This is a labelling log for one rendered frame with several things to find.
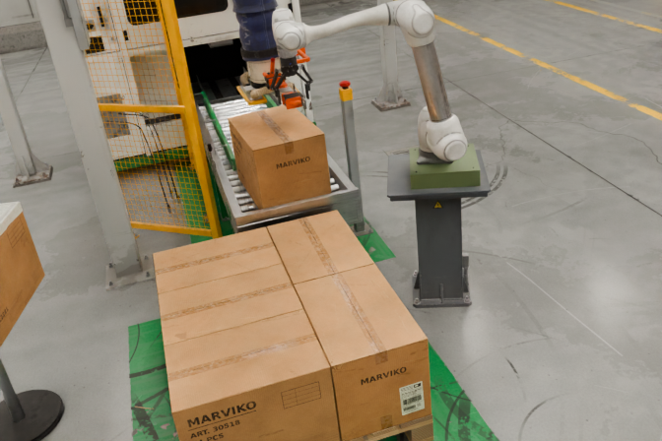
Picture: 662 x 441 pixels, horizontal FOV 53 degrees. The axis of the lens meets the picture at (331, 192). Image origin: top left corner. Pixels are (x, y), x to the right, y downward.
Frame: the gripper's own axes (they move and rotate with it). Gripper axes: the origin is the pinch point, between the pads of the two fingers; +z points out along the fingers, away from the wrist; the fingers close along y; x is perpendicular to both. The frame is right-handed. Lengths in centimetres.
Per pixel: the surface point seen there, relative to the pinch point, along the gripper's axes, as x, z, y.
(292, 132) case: -41, 32, -5
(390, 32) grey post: -305, 55, -165
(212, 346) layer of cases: 70, 73, 61
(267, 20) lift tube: -49, -28, -2
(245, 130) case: -59, 32, 18
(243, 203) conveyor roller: -54, 74, 26
